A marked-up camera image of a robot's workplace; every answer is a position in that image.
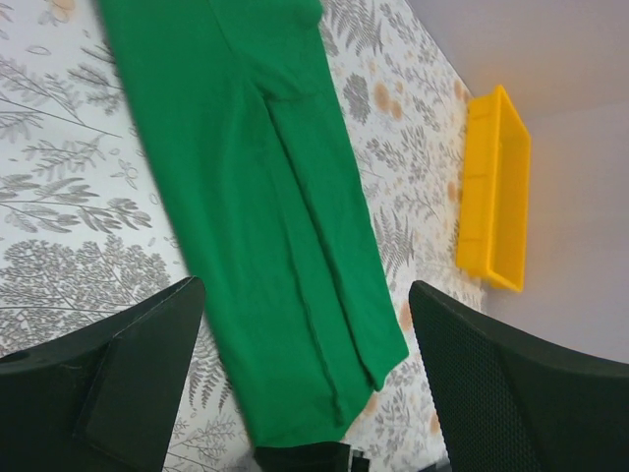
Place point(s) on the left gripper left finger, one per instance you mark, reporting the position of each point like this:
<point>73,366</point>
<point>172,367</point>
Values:
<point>104,397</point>

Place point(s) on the yellow plastic tray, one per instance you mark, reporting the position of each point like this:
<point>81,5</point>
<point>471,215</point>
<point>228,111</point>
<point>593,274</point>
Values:
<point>493,222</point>

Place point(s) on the green t shirt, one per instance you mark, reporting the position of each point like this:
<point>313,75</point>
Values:
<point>240,123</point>

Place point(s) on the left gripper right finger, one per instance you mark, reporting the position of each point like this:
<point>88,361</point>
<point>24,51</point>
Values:
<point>510,401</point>

